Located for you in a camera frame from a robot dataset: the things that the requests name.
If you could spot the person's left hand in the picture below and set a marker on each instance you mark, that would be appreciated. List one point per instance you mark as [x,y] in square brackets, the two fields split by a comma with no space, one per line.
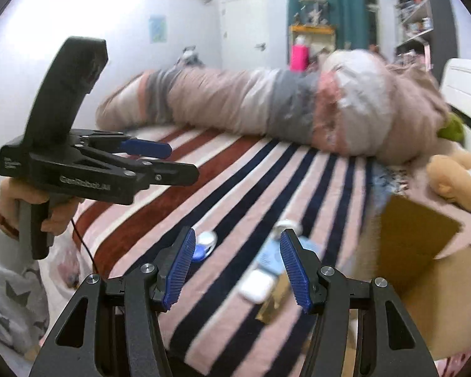
[59,216]

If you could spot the rolled pink grey quilt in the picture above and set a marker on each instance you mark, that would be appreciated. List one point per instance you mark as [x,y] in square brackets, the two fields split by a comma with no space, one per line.
[239,98]

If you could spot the gold brown packet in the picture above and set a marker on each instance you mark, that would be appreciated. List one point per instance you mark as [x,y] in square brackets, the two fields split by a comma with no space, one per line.
[276,302]

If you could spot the round white blue container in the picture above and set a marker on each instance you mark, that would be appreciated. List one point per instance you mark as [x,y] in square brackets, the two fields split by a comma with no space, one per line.
[205,244]

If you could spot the pink bottle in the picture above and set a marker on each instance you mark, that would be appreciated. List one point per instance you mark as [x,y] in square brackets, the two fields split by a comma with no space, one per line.
[299,57]

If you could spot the cluttered wall shelf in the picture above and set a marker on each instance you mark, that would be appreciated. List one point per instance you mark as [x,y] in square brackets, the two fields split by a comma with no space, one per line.
[414,15]

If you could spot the white rounded case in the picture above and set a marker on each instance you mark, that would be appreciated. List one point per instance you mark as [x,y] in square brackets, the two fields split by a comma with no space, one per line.
[257,286]

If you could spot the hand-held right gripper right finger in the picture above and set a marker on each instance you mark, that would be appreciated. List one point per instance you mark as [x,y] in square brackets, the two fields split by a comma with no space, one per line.
[294,273]

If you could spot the white door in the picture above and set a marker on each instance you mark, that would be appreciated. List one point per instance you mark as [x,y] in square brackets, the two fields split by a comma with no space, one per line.
[243,31]

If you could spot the light blue flat case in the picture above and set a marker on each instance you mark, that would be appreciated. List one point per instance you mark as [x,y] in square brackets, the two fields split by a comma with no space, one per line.
[269,257]

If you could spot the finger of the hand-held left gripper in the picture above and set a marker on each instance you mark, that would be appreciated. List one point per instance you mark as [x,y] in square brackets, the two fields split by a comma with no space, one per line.
[172,173]
[147,148]

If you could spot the cardboard box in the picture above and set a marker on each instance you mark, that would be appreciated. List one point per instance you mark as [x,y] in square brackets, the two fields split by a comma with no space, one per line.
[428,282]

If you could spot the tan plush toy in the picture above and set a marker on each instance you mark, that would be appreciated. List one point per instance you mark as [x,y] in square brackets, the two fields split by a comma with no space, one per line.
[455,180]

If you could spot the striped blanket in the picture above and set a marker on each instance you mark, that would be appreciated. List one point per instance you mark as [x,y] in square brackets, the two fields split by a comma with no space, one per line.
[235,172]

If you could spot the teal curtain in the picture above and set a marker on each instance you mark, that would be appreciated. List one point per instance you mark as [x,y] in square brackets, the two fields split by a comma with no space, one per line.
[337,4]

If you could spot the yellow framed cabinet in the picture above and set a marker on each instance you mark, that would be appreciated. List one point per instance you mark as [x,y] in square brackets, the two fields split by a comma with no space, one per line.
[318,33]

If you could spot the small round white jar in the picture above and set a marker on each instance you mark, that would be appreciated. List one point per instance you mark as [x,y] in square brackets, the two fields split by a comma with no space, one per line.
[287,227]

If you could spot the light blue wall poster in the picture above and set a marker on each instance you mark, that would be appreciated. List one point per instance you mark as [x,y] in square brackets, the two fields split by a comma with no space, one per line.
[158,29]

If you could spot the translucent plastic bag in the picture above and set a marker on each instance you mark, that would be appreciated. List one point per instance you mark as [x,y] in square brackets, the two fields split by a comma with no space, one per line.
[66,267]

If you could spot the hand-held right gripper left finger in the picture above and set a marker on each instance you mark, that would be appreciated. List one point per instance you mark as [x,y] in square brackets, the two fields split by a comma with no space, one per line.
[177,271]

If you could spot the person's left forearm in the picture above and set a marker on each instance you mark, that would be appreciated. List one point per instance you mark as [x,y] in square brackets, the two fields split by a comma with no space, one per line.
[8,298]

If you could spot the green plush toy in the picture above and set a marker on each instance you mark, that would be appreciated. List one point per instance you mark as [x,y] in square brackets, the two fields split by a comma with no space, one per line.
[452,127]

